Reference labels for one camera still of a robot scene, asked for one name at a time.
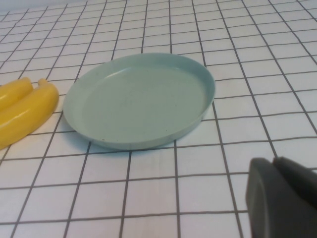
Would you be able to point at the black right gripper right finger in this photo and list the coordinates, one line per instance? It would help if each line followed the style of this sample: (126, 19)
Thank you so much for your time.
(299, 178)

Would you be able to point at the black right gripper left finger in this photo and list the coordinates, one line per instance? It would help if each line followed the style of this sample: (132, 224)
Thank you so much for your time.
(272, 205)

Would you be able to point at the light blue round plate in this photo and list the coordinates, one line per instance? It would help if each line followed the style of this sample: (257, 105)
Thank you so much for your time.
(138, 104)

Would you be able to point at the white black-grid tablecloth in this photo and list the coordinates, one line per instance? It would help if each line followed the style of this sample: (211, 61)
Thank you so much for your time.
(173, 198)

